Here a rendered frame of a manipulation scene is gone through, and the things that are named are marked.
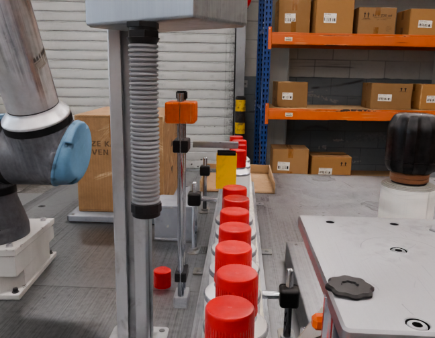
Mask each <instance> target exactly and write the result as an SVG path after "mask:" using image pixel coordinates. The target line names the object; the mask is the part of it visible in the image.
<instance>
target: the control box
mask: <svg viewBox="0 0 435 338"><path fill-rule="evenodd" d="M247 7H248V0H85V9H86V23H87V26H89V27H93V28H100V29H107V30H119V31H125V32H128V27H127V21H138V20H140V21H155V22H157V23H159V29H158V32H178V31H190V30H212V29H225V28H237V27H244V26H246V24H247Z"/></svg>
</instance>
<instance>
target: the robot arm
mask: <svg viewBox="0 0 435 338"><path fill-rule="evenodd" d="M0 94H1V98H2V99H3V103H4V105H5V109H6V113H0V245H4V244H6V243H11V242H14V241H17V240H19V239H21V238H23V237H25V236H27V235H28V234H29V233H30V220H29V218H28V216H27V214H26V212H25V209H24V207H23V205H22V203H21V201H20V199H19V197H18V194H17V184H39V185H52V186H58V185H70V184H75V183H77V182H78V181H79V180H80V179H81V178H82V177H83V176H84V174H85V172H86V171H87V168H88V165H89V161H90V158H91V147H92V141H91V132H90V129H89V127H88V125H87V124H86V123H85V122H83V121H80V120H75V121H74V119H73V115H72V112H71V110H70V107H69V106H68V105H67V104H66V103H63V102H62V101H60V100H59V99H58V95H57V92H56V88H55V85H54V81H53V78H52V74H51V71H50V67H49V63H48V59H47V57H46V52H45V49H44V45H43V42H42V38H41V35H40V31H39V28H38V24H37V21H36V16H35V13H34V9H33V7H32V2H31V0H0Z"/></svg>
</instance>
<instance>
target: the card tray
mask: <svg viewBox="0 0 435 338"><path fill-rule="evenodd" d="M207 165H210V168H216V164H207ZM250 175H251V182H254V192H255V193H265V194H274V193H275V180H274V177H273V173H272V171H271V167H270V165H257V164H250ZM199 191H200V192H203V176H201V179H200V189H199ZM207 192H219V189H216V172H210V175H209V176H207Z"/></svg>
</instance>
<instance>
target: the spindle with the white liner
mask: <svg viewBox="0 0 435 338"><path fill-rule="evenodd" d="M384 162H385V165H386V167H387V169H388V170H390V175H389V178H386V179H384V180H382V181H381V190H380V198H379V209H378V218H399V219H433V217H434V207H435V185H434V184H432V183H431V182H429V177H430V174H431V173H433V172H435V115H433V114H429V113H418V112H405V113H396V114H395V115H394V116H393V117H392V118H391V121H390V122H389V125H388V127H387V139H386V146H385V159H384Z"/></svg>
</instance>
